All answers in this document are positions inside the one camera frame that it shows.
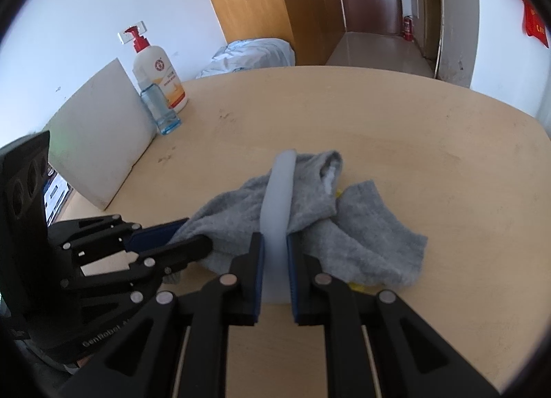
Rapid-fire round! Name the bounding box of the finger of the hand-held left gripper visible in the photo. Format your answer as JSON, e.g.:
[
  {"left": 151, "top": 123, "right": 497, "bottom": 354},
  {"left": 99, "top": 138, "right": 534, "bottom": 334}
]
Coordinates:
[
  {"left": 49, "top": 215, "right": 190, "bottom": 253},
  {"left": 64, "top": 234, "right": 214, "bottom": 296}
]

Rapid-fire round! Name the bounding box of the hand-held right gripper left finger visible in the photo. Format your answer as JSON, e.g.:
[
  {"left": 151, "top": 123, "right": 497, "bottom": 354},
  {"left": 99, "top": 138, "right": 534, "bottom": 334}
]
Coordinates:
[{"left": 60, "top": 232, "right": 265, "bottom": 398}]

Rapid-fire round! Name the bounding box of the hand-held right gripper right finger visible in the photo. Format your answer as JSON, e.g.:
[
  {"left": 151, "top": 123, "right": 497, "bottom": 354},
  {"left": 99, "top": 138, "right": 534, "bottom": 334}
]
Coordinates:
[{"left": 286, "top": 232, "right": 502, "bottom": 398}]

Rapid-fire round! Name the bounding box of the grey sock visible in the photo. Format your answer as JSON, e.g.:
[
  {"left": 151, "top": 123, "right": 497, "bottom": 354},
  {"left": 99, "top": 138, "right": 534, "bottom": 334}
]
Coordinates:
[
  {"left": 301, "top": 180, "right": 428, "bottom": 287},
  {"left": 170, "top": 149, "right": 344, "bottom": 274}
]

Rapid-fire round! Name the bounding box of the pale soft strip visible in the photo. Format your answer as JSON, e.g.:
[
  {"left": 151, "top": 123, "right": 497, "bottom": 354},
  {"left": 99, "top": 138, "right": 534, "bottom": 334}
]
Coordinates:
[{"left": 260, "top": 149, "right": 298, "bottom": 304}]

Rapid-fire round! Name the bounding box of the white foam box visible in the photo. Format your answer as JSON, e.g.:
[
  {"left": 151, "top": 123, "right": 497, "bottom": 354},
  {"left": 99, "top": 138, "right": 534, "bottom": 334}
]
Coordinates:
[{"left": 45, "top": 58, "right": 156, "bottom": 211}]

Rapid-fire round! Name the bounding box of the printed paper leaflet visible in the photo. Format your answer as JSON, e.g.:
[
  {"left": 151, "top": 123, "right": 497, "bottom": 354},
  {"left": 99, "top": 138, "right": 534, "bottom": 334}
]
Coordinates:
[{"left": 44, "top": 167, "right": 72, "bottom": 225}]

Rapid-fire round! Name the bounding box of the clear blue liquid bottle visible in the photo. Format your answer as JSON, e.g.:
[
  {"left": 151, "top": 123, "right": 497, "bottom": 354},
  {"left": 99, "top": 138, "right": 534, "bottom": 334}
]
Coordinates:
[{"left": 140, "top": 83, "right": 181, "bottom": 136}]

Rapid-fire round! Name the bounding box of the white bottle with red pump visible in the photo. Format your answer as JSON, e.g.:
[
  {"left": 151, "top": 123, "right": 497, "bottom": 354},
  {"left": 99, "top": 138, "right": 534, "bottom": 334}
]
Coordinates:
[{"left": 125, "top": 25, "right": 190, "bottom": 113}]

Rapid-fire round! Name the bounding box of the light blue bedding bundle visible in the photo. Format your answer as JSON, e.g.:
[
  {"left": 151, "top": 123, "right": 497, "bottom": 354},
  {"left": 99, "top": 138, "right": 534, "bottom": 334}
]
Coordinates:
[{"left": 196, "top": 38, "right": 297, "bottom": 80}]

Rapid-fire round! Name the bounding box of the white double wall socket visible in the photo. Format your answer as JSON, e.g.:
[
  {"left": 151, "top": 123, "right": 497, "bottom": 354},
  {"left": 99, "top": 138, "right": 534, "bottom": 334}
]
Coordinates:
[{"left": 119, "top": 21, "right": 148, "bottom": 44}]

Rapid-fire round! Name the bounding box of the wooden door frame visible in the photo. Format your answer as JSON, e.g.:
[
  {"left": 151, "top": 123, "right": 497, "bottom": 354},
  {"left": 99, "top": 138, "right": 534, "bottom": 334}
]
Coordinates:
[{"left": 433, "top": 0, "right": 457, "bottom": 80}]

